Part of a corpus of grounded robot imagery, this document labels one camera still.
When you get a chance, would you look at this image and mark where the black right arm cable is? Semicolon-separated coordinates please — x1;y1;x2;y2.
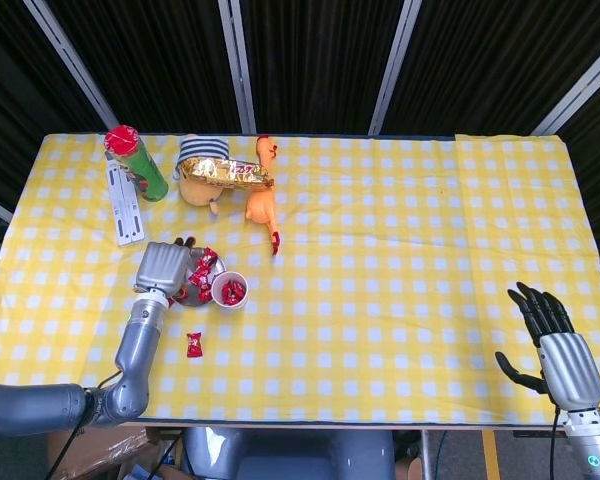
551;405;566;480

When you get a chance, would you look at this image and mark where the white paper cup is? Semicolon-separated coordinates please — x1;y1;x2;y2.
210;270;250;311

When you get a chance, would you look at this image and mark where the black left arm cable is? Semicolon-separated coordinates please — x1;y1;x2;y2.
44;369;124;480

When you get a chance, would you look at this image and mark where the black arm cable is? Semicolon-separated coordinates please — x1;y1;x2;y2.
551;405;566;480
44;369;124;480

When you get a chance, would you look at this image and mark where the grey robot torso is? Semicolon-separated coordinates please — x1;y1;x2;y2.
182;425;397;480

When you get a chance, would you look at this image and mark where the black cable under table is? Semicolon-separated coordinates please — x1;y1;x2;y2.
149;432;185;480

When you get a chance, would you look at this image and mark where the black pleated curtain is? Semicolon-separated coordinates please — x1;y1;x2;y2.
0;0;600;281

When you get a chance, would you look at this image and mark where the metal table leg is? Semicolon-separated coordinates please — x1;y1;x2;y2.
418;428;434;480

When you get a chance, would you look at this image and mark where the yellow checked tablecloth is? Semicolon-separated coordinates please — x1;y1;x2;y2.
0;132;600;426

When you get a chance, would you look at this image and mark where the yellow plush toy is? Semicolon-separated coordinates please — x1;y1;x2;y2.
172;133;231;215

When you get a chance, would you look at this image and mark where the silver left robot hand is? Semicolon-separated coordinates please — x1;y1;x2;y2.
133;237;196;302

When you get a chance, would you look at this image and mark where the brown cardboard box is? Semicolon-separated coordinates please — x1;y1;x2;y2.
47;424;164;480

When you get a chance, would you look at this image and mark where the green Pringles can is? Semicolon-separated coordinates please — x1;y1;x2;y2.
103;124;170;203

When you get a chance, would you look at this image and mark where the gold biscuit package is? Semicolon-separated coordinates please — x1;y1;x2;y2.
180;156;276;193

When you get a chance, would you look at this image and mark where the round metal plate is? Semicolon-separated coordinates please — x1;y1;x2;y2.
172;248;227;307

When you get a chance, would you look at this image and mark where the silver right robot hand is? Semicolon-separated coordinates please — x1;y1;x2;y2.
494;282;600;413

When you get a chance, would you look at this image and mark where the orange rubber chicken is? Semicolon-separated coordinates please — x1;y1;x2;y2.
244;134;284;256

